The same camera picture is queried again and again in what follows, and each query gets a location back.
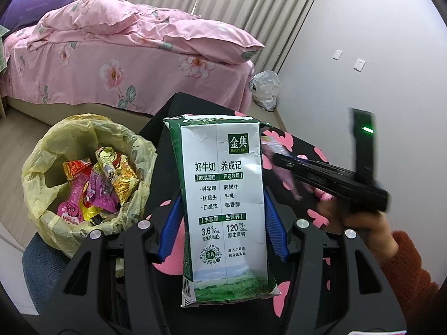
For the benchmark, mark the purple pillow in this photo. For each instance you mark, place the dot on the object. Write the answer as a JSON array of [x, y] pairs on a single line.
[[35, 5]]

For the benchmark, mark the pink floral bed sheet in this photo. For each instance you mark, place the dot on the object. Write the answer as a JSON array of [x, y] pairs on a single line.
[[70, 73]]

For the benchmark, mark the green checked cloth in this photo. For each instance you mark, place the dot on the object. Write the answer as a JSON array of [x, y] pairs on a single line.
[[3, 49]]

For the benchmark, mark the purple snack wrapper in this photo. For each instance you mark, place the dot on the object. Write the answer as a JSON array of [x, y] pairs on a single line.
[[276, 148]]

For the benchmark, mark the pink floral duvet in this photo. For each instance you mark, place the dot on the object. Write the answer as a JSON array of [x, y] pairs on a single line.
[[139, 24]]

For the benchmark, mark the purple and pink snack packet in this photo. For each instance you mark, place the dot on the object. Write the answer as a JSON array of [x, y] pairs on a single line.
[[101, 190]]

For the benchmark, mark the beige pleated curtain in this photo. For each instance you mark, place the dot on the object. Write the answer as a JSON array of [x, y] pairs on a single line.
[[216, 3]]

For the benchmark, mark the yellow plastic trash bag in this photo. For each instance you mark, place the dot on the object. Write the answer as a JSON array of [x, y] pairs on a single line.
[[45, 146]]

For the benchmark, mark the gold foil wrapper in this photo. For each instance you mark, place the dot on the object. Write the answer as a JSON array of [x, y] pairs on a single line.
[[106, 162], [125, 178]]

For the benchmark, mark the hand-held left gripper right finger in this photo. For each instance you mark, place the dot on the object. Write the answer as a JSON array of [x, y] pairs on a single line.
[[274, 230]]

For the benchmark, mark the person's right forearm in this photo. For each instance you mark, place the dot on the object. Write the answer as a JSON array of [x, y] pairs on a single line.
[[412, 279]]

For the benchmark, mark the green and white milk carton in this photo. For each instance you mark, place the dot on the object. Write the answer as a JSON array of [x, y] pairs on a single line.
[[223, 199]]

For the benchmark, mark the red and orange snack packet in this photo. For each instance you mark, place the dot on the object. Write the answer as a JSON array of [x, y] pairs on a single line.
[[75, 169]]

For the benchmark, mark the white wall socket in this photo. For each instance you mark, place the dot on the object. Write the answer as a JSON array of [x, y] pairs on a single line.
[[359, 64], [337, 54]]

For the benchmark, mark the black table with pink dots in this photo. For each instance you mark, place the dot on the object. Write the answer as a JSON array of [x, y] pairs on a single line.
[[164, 167]]

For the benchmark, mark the pink packet with cartoon face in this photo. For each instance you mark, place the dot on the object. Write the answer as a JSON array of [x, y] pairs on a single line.
[[71, 211]]

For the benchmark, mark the white plastic bag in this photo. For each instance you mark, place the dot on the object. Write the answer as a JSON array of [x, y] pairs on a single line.
[[267, 90]]

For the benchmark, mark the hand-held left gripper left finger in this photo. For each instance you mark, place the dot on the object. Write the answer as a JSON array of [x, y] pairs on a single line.
[[171, 230]]

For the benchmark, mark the beige bed base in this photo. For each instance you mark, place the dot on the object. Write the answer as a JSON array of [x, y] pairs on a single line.
[[63, 110]]

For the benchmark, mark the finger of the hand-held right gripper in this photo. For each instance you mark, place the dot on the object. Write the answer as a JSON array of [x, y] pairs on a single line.
[[310, 171]]

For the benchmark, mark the person's right hand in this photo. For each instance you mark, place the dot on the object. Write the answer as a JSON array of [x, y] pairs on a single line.
[[373, 233]]

